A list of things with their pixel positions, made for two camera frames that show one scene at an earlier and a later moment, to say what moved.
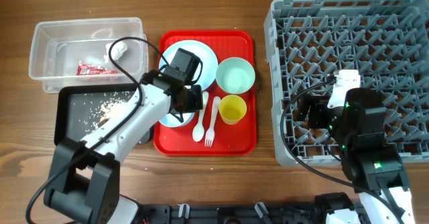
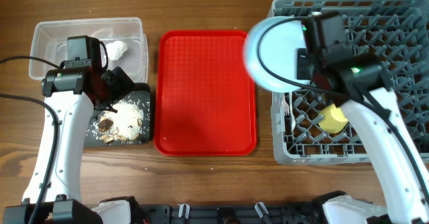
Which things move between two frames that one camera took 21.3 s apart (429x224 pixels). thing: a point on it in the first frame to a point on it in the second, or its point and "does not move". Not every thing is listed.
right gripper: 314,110 to 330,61
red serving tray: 228,124 does not move
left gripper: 198,101 to 122,84
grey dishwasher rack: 385,39 does not move
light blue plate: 208,60 to 279,50
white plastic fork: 210,135 to 288,108
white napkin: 118,47 does not move
